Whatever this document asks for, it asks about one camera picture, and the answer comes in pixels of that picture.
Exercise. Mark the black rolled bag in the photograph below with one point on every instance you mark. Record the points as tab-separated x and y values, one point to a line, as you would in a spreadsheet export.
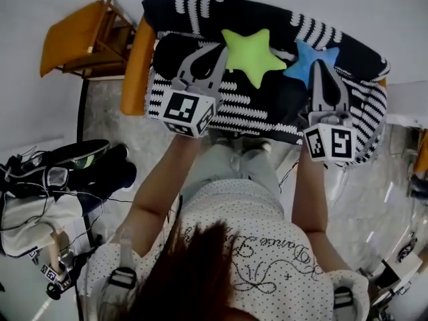
120	176

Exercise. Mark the black helmet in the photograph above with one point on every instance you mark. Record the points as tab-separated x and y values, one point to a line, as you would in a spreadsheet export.
77	152

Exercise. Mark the person's left forearm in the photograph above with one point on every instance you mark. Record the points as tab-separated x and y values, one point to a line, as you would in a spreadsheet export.
160	186

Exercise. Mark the person's light jeans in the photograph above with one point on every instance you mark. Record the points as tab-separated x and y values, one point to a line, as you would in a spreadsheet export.
217	169

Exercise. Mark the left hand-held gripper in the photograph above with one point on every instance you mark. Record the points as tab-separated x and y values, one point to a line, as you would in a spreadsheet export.
184	112

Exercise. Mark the blue star plush toy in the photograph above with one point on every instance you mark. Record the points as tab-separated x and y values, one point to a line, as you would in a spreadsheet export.
304	65

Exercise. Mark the person's right forearm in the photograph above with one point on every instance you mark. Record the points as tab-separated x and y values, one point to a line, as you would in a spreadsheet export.
307	196

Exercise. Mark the person's white dotted shirt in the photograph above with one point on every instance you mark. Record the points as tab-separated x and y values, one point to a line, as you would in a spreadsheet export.
234	212

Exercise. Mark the white fabric bag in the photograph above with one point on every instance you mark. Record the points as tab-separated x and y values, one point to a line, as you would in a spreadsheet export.
33	219

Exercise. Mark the orange lounge chair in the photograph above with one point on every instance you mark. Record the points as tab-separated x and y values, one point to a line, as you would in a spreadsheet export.
422	157

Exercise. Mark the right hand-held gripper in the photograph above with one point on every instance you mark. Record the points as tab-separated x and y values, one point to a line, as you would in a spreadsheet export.
334	142

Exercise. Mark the black white striped blanket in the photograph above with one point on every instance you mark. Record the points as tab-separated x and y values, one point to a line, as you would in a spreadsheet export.
240	105

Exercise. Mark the green star plush toy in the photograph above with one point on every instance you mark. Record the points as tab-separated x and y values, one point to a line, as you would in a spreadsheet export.
250	55

